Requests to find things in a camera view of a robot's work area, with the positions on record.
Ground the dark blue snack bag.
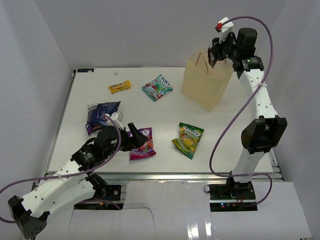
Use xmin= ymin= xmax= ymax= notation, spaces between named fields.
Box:
xmin=85 ymin=101 xmax=121 ymax=136

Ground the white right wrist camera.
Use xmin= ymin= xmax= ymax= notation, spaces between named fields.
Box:
xmin=215 ymin=17 xmax=234 ymax=43

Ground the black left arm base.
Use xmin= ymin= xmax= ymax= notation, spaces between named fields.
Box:
xmin=74 ymin=173 xmax=123 ymax=211

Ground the blue label sticker left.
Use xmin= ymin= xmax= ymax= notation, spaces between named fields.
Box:
xmin=76 ymin=68 xmax=95 ymax=73

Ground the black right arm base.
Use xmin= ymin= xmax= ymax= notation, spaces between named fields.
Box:
xmin=203 ymin=184 xmax=258 ymax=213

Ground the teal Fox's candy bag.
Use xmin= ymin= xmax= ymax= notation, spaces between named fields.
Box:
xmin=141 ymin=74 xmax=173 ymax=102

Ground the purple Fox's candy bag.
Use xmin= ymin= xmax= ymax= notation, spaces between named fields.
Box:
xmin=129 ymin=127 xmax=157 ymax=161

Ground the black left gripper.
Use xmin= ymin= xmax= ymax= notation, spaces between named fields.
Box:
xmin=104 ymin=122 xmax=148 ymax=159

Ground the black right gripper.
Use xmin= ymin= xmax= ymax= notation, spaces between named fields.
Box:
xmin=210 ymin=31 xmax=242 ymax=61

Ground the aluminium table front rail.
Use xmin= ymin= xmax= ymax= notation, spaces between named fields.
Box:
xmin=44 ymin=172 xmax=283 ymax=181

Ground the beige paper bag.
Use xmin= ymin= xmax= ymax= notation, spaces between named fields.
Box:
xmin=181 ymin=50 xmax=234 ymax=112

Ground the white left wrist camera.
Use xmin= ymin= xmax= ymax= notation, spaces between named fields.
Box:
xmin=104 ymin=111 xmax=124 ymax=129

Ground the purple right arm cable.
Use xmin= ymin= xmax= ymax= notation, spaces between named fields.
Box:
xmin=209 ymin=15 xmax=275 ymax=208

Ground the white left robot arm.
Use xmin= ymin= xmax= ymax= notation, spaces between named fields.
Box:
xmin=8 ymin=123 xmax=148 ymax=240

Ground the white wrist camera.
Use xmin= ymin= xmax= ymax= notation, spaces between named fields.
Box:
xmin=104 ymin=111 xmax=124 ymax=129
xmin=215 ymin=17 xmax=234 ymax=43

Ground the green Fox's candy bag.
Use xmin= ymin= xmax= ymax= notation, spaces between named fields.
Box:
xmin=171 ymin=122 xmax=205 ymax=160

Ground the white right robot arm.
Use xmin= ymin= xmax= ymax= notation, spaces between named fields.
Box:
xmin=208 ymin=28 xmax=288 ymax=200

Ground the yellow M&M's candy packet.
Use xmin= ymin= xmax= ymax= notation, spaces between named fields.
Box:
xmin=108 ymin=80 xmax=131 ymax=94

